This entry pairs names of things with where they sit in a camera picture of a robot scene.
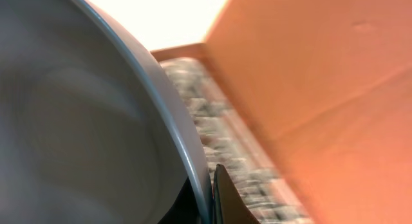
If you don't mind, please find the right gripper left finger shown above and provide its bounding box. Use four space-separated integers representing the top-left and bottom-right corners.
158 178 201 224

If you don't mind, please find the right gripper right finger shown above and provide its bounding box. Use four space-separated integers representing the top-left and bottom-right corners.
213 164 260 224

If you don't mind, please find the dark blue plate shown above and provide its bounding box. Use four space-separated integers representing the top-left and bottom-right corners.
1 0 213 224

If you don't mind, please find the grey dishwasher rack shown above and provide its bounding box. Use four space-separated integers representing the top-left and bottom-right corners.
160 57 313 224

